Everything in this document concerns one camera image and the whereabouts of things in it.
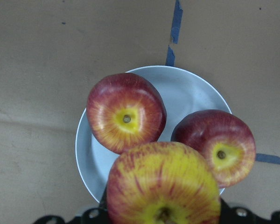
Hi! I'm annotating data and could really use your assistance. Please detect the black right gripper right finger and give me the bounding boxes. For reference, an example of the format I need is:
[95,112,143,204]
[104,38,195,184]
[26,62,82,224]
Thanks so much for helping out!
[219,198,280,224]

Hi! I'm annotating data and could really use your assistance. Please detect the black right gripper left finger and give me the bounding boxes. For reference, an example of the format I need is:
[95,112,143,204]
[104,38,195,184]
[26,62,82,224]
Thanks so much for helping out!
[34,188,109,224]

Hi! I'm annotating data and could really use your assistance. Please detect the yellow-red striped apple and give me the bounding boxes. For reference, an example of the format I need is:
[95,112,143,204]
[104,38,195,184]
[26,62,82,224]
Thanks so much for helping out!
[106,142,221,224]

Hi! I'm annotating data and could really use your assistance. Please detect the red apple on plate outer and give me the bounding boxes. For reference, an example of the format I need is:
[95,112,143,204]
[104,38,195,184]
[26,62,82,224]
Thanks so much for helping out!
[171,109,256,188]

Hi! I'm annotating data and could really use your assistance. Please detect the red apple on plate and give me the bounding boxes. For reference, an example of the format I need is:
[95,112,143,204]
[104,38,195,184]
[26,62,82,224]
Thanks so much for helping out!
[86,73,167,154]
[171,109,256,188]

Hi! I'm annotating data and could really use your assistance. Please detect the red apple on plate rear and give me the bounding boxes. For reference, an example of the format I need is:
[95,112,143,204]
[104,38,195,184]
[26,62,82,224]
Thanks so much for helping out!
[86,73,167,154]

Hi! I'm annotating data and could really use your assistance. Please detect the light blue plate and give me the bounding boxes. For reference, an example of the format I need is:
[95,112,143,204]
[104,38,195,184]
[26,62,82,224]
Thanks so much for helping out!
[75,65,231,202]

